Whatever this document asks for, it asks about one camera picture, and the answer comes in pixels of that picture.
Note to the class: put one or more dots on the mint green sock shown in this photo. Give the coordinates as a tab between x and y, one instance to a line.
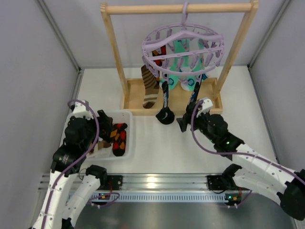
180	46
188	82

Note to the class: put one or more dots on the purple round clip hanger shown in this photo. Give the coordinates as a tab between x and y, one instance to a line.
158	47

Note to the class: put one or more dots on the black red argyle sock in basket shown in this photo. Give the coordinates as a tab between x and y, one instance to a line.
119	137

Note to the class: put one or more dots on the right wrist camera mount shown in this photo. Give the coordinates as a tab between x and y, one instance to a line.
204	106

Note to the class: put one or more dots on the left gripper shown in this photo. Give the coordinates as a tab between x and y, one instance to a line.
102	124

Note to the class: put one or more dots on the black sport sock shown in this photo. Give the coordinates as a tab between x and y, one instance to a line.
198	80
165	116

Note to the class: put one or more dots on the brown striped sock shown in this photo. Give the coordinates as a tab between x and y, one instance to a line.
151	88

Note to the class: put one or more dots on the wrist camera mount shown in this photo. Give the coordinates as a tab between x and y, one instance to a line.
80	110
204	106

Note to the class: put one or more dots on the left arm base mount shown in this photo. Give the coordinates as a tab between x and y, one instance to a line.
113	183

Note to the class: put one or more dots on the perforated cable duct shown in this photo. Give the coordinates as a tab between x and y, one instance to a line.
164	197

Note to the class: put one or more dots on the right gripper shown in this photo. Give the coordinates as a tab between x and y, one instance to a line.
190	118

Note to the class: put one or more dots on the white plastic basket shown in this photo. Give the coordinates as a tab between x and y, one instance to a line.
106	154

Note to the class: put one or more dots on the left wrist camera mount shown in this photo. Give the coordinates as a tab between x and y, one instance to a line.
80	110

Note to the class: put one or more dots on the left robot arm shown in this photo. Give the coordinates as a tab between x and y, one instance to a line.
59	211

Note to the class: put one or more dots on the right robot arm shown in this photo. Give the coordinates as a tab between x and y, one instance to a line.
248	169

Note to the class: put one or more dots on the wooden hanger rack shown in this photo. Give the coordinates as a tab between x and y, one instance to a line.
155	16

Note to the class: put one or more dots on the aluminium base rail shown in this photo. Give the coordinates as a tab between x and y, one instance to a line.
135	182

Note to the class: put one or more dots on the brown argyle sock in basket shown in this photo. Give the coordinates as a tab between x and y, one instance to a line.
101	145

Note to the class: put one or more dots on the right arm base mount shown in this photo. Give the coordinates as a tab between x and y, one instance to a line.
216	183

